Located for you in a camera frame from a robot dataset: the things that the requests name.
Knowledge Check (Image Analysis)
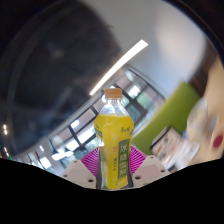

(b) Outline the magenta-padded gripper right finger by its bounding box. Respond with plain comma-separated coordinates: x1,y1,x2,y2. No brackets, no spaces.
127,145,171,189

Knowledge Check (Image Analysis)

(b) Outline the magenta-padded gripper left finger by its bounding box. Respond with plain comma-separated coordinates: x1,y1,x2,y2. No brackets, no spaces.
60,145,100,190

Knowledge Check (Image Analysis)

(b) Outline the yellow drink bottle orange cap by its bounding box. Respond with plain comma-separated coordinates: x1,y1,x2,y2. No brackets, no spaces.
93,87,135,190

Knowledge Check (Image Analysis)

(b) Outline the black-framed tablet with pictures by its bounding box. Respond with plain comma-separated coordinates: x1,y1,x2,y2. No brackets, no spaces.
149,125,188,164

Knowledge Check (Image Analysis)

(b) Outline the green upholstered bench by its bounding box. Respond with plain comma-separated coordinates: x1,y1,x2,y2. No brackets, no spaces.
132,81,202,156

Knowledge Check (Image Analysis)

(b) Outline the white bowl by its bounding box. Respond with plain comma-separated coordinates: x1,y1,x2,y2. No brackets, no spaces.
186,97,210,136

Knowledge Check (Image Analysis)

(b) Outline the flat round red coaster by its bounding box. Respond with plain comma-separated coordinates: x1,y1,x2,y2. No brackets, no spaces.
212,134,224,149

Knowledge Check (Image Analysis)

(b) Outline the long curved ceiling light strip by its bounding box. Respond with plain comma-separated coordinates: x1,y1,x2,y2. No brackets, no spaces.
88,39,149,97

